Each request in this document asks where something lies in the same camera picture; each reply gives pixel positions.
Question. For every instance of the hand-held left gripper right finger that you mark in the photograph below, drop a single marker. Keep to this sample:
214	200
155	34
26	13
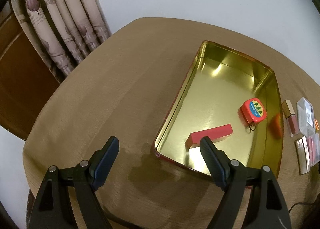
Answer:
212	162

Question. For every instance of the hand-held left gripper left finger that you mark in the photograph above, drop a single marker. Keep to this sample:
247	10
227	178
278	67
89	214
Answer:
106	161

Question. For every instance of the gold tin box red outside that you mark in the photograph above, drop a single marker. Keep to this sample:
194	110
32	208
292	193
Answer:
220	89

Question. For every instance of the clear pink plastic case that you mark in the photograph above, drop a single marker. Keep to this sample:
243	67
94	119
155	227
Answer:
314	148

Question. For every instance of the clear plastic card box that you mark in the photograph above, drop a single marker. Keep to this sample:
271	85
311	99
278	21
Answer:
305	114

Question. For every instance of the red rectangular block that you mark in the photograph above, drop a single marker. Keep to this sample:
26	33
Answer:
212	131

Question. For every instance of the orange tape measure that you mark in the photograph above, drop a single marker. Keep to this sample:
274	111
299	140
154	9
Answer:
253	110

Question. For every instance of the brown tablecloth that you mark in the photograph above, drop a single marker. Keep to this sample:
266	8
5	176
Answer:
112	81

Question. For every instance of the red yellow striped cube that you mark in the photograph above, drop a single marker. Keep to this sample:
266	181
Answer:
317	124

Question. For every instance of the wooden cabinet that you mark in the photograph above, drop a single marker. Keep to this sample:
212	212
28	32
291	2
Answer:
20	81

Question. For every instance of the beige flower print curtain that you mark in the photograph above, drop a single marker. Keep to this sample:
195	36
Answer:
62	19

